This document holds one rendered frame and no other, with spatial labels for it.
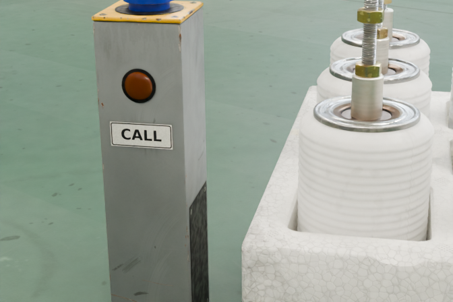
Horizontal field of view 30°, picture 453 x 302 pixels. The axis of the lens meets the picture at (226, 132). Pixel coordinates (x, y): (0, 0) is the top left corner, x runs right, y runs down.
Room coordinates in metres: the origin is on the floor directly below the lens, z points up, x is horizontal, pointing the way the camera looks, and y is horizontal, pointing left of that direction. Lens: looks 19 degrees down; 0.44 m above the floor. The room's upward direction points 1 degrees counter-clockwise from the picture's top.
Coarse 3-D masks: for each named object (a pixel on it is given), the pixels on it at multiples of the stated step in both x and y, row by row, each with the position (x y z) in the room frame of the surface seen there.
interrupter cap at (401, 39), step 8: (344, 32) 0.82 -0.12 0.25; (352, 32) 0.83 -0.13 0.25; (360, 32) 0.82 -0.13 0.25; (392, 32) 0.82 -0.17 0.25; (400, 32) 0.82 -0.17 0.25; (408, 32) 0.82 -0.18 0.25; (344, 40) 0.79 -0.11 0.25; (352, 40) 0.79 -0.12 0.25; (360, 40) 0.79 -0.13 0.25; (392, 40) 0.80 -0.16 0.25; (400, 40) 0.79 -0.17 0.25; (408, 40) 0.79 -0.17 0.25; (416, 40) 0.78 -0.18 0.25; (392, 48) 0.77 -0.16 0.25; (400, 48) 0.77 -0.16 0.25
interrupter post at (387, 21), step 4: (388, 8) 0.81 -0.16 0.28; (384, 12) 0.79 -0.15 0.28; (388, 12) 0.79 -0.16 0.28; (392, 12) 0.80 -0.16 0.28; (384, 16) 0.79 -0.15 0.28; (388, 16) 0.79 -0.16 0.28; (392, 16) 0.80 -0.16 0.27; (384, 20) 0.79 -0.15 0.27; (388, 20) 0.79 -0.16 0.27; (392, 20) 0.80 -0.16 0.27; (384, 24) 0.79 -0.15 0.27; (388, 24) 0.79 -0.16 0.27; (392, 24) 0.80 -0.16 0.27; (388, 28) 0.79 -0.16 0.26; (388, 32) 0.79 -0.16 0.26; (388, 36) 0.80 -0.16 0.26
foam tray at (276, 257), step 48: (432, 96) 0.84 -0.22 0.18; (288, 144) 0.71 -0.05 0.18; (288, 192) 0.60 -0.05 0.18; (432, 192) 0.60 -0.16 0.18; (288, 240) 0.52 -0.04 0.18; (336, 240) 0.52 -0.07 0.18; (384, 240) 0.52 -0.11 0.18; (432, 240) 0.52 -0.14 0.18; (288, 288) 0.51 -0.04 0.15; (336, 288) 0.50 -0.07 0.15; (384, 288) 0.49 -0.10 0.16; (432, 288) 0.49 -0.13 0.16
